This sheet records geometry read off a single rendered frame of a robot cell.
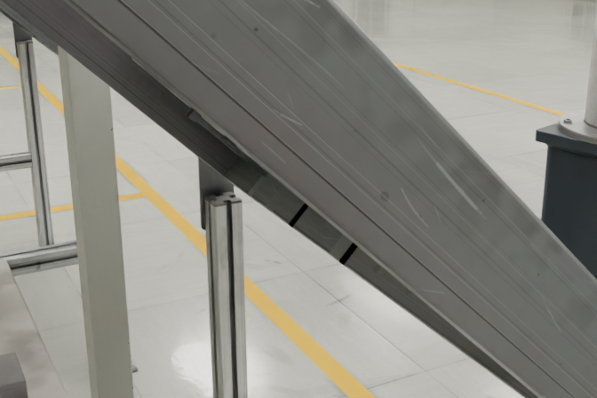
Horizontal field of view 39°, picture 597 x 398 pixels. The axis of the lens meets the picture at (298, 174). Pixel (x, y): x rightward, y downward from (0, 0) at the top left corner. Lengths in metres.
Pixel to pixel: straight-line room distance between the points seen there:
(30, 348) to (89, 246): 0.52
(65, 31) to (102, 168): 0.38
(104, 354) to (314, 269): 1.12
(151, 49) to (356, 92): 0.08
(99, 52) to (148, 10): 0.71
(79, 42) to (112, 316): 0.56
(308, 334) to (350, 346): 0.12
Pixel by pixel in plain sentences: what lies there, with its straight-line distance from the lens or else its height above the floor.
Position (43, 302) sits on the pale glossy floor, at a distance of 2.37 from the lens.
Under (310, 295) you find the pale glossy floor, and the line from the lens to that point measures 2.30.
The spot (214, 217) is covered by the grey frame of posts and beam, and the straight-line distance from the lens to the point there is 1.11.
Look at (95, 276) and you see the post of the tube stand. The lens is 1.37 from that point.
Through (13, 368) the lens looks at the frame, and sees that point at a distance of 0.73.
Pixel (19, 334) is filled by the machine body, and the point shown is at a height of 0.62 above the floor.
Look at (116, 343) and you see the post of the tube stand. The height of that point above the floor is 0.33.
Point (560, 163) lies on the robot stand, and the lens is 1.26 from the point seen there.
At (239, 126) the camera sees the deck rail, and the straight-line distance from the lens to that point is 0.30.
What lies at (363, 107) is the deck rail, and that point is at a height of 0.95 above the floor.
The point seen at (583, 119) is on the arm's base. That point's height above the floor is 0.71.
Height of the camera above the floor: 1.02
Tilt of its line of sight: 18 degrees down
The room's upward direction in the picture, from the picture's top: straight up
